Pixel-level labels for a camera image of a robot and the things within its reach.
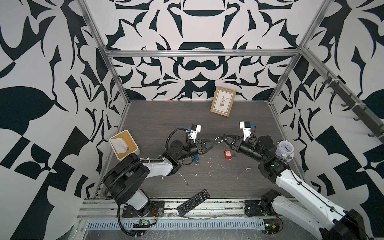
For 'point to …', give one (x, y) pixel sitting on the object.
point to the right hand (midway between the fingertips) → (221, 138)
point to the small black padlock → (218, 139)
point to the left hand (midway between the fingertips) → (219, 141)
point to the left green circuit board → (143, 223)
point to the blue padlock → (196, 157)
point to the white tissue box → (123, 144)
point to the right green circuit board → (271, 225)
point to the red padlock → (227, 152)
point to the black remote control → (193, 202)
